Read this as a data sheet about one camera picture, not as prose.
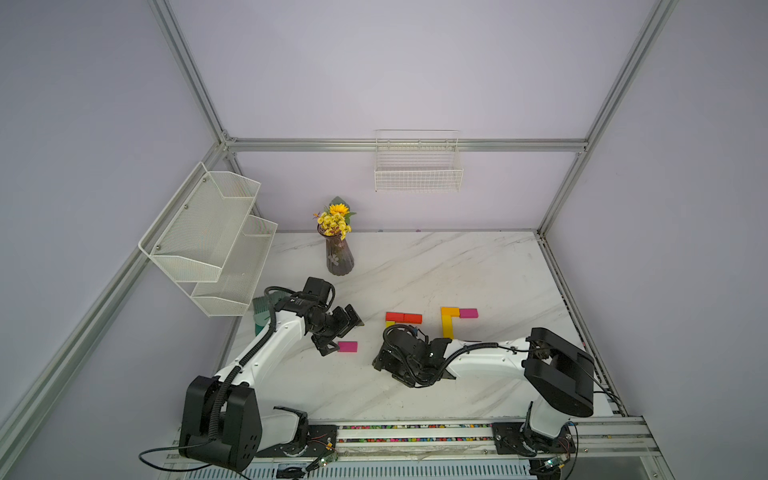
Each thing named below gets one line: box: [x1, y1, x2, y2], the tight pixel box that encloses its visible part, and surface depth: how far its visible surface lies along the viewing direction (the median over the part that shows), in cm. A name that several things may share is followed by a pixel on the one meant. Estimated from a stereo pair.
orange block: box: [440, 306, 461, 317], surface depth 100 cm
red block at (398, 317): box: [385, 312, 411, 323], surface depth 97 cm
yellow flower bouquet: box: [312, 196, 357, 241], surface depth 92 cm
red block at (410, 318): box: [398, 312, 423, 325], surface depth 97 cm
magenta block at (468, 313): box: [459, 308, 479, 319], surface depth 98 cm
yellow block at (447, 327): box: [441, 315, 455, 339], surface depth 95 cm
